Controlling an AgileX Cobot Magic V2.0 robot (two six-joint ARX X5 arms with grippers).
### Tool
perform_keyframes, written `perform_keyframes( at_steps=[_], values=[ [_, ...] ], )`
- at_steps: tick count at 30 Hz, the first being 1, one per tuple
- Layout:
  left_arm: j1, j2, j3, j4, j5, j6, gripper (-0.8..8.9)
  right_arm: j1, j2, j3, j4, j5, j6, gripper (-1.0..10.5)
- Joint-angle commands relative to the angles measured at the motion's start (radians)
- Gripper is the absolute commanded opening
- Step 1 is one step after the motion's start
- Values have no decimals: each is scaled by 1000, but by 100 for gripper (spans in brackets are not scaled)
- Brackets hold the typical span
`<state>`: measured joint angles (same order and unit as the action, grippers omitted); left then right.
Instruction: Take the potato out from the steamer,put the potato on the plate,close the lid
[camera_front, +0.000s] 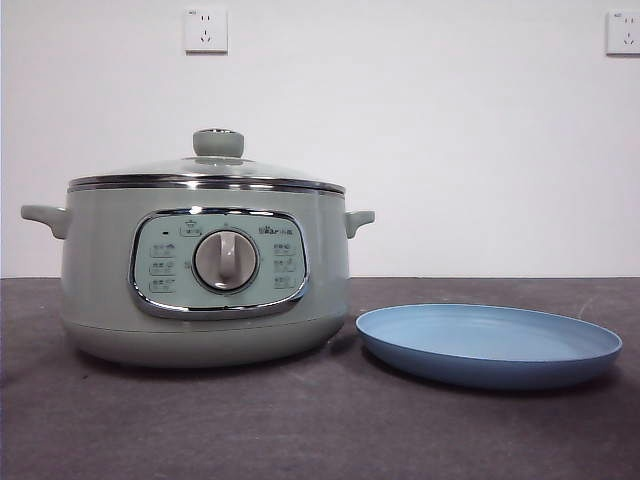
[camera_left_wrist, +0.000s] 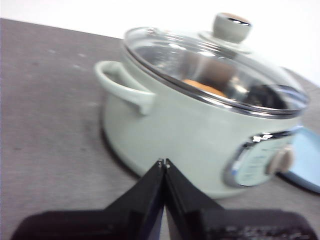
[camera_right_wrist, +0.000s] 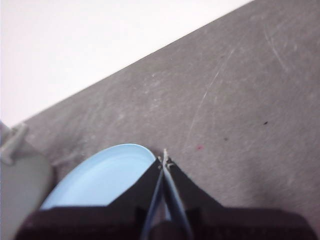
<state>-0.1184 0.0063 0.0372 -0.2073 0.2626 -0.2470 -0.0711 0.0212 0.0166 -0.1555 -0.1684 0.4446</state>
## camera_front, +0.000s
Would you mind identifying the white wall socket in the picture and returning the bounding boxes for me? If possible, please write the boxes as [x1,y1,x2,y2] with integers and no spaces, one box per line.
[183,8,229,54]
[605,10,640,57]

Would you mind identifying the glass lid with green knob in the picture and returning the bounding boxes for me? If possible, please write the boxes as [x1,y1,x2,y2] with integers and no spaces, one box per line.
[67,128,346,193]

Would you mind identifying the blue round plate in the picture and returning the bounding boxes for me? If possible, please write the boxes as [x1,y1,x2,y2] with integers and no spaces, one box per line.
[355,302,624,391]

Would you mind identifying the pale green electric steamer pot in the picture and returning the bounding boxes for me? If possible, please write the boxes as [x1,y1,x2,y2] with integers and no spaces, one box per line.
[20,183,376,370]

